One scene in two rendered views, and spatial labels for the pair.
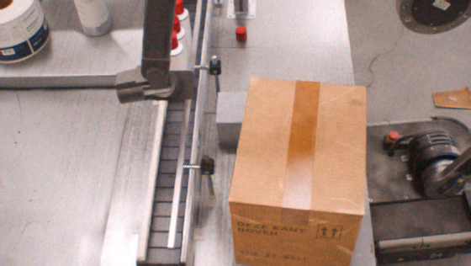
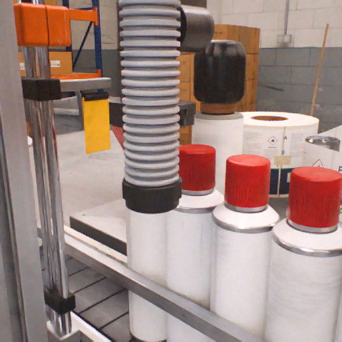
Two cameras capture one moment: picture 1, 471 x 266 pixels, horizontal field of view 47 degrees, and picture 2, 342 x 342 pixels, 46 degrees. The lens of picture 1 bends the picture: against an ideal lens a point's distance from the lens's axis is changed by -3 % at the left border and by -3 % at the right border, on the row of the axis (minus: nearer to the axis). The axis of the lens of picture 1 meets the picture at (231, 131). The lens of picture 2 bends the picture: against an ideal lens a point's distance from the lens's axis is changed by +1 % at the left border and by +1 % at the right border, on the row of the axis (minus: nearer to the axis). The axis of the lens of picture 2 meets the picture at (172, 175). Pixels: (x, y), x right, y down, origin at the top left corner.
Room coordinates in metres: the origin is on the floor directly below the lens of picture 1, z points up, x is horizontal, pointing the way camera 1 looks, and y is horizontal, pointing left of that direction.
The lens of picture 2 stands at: (1.62, -0.21, 1.16)
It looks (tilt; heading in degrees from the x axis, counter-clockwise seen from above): 17 degrees down; 127
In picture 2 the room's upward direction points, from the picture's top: straight up
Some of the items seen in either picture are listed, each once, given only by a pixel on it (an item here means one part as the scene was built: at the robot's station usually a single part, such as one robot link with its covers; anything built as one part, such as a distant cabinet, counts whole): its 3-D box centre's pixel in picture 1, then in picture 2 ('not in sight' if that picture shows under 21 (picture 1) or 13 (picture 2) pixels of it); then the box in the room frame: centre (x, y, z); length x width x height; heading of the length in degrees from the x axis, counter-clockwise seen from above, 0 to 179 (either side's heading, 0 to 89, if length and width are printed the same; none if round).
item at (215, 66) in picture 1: (208, 79); not in sight; (1.00, 0.05, 0.91); 0.07 x 0.03 x 0.16; 83
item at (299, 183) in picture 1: (299, 178); not in sight; (0.63, -0.13, 0.99); 0.30 x 0.24 x 0.27; 167
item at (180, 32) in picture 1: (177, 50); not in sight; (1.04, 0.12, 0.98); 0.05 x 0.05 x 0.20
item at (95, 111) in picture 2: not in sight; (97, 122); (1.32, 0.07, 1.09); 0.03 x 0.01 x 0.06; 83
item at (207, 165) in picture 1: (199, 177); not in sight; (0.70, 0.08, 0.91); 0.07 x 0.03 x 0.16; 83
